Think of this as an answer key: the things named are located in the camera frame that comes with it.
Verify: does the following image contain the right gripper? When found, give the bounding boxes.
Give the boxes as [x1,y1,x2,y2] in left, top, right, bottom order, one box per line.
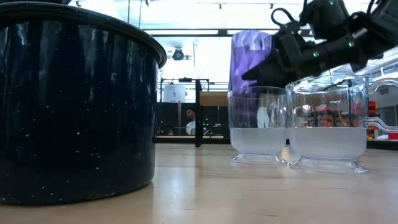
[241,43,326,89]

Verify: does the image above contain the purple faceted plastic tumbler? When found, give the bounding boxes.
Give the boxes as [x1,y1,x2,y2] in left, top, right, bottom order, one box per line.
[228,30,275,93]

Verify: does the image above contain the small clear plastic mug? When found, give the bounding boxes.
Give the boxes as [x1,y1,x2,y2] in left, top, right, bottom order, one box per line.
[227,86,289,166]

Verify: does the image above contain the large clear plastic mug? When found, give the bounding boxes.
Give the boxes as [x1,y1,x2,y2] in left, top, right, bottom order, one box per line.
[285,74,398,174]

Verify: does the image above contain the dark blue speckled enamel mug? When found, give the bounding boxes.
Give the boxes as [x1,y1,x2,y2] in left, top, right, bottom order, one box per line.
[0,1,168,206]

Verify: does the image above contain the black partition panel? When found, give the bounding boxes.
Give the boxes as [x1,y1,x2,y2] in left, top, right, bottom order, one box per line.
[155,101,197,137]
[202,105,230,138]

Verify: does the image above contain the black round ceiling lamp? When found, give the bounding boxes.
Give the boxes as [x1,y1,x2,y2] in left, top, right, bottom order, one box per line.
[172,47,185,62]

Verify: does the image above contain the person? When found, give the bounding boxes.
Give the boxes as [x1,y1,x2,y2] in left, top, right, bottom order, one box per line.
[185,108,197,136]

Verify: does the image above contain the rack with red bins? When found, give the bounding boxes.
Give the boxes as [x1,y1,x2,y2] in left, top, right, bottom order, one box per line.
[368,99,379,139]

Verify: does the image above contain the small black object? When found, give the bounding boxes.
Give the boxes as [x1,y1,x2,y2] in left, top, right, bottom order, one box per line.
[154,136,398,151]

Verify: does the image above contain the wooden shelf with black frame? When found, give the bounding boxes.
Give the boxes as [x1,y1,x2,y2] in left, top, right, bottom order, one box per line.
[195,78,355,148]

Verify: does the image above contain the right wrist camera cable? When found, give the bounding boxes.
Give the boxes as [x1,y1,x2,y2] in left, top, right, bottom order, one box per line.
[270,7,297,29]

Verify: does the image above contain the black metal frame stand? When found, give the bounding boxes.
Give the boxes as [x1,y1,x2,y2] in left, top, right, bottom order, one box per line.
[159,77,210,138]

